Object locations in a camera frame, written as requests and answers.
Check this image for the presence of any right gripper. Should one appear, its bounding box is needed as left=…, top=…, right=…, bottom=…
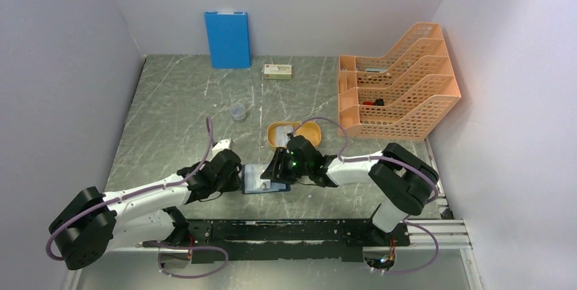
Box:
left=260, top=146, right=311, bottom=184

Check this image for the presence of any blue card holder wallet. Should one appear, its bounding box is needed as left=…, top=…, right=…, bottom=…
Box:
left=241, top=164, right=291, bottom=195

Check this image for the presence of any white VIP credit card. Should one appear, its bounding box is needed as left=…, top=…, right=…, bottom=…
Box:
left=274, top=125, right=293, bottom=147

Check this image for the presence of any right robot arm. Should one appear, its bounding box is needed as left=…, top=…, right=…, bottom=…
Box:
left=259, top=135, right=439, bottom=245

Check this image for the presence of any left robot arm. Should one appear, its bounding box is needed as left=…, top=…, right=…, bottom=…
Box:
left=47, top=149, right=242, bottom=270

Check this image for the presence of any orange oval tray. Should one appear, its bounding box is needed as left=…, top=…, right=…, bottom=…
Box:
left=267, top=121, right=322, bottom=148

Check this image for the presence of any small clear plastic cup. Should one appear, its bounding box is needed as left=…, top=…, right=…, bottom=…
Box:
left=229, top=102, right=246, bottom=123

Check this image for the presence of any small red white box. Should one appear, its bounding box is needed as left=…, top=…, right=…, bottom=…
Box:
left=263, top=64, right=293, bottom=80

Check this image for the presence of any red black item in rack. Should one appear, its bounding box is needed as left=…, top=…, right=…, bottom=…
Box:
left=360, top=98, right=385, bottom=106

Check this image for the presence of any blue folder box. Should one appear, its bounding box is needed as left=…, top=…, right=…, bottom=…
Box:
left=204, top=12, right=251, bottom=69

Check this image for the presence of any orange mesh file rack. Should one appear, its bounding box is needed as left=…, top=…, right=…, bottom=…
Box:
left=337, top=22, right=461, bottom=141

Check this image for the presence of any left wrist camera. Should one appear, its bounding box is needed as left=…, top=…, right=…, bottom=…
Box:
left=211, top=138, right=233, bottom=155

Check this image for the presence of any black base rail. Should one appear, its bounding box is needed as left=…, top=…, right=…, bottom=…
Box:
left=163, top=219, right=410, bottom=263

